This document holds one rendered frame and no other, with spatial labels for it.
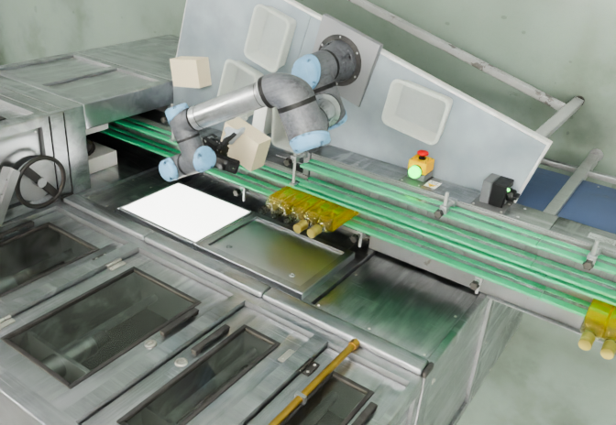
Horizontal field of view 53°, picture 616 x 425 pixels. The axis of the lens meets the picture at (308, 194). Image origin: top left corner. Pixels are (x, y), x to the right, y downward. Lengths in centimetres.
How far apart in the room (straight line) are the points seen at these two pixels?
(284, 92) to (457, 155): 75
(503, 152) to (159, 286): 123
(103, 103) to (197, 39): 49
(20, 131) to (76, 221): 40
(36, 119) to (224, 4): 86
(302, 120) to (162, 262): 82
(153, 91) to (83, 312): 118
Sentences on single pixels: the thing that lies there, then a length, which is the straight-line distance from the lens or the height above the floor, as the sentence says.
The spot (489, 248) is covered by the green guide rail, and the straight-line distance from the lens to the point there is 207.
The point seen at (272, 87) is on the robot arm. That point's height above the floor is 137.
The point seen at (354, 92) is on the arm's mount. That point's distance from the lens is 233.
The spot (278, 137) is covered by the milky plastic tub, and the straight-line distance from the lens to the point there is 253.
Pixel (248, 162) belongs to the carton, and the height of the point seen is 113.
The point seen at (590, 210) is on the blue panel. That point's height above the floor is 59.
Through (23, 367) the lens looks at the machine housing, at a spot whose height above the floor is 204.
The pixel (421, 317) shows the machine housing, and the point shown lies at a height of 113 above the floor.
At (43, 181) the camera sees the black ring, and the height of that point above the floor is 149.
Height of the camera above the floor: 271
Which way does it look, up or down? 49 degrees down
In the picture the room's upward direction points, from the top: 120 degrees counter-clockwise
